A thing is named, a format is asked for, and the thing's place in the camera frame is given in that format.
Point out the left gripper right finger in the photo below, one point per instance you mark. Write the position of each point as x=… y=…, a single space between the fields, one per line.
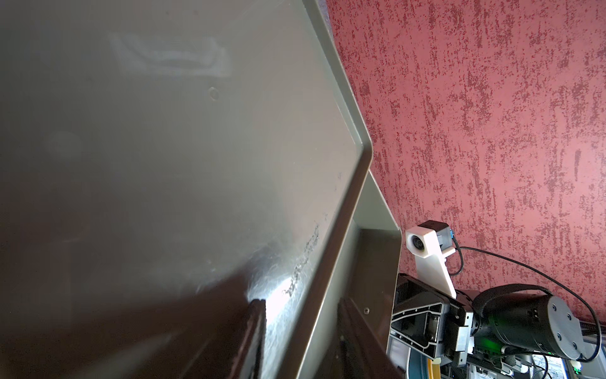
x=358 y=351

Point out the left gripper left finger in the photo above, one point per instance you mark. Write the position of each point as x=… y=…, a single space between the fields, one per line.
x=237 y=353

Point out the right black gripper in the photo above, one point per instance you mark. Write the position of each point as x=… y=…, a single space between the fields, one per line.
x=430 y=322

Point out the olive green drawer cabinet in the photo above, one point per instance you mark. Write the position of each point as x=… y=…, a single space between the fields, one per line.
x=164 y=164

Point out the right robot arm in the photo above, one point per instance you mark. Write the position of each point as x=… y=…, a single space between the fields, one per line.
x=510 y=331

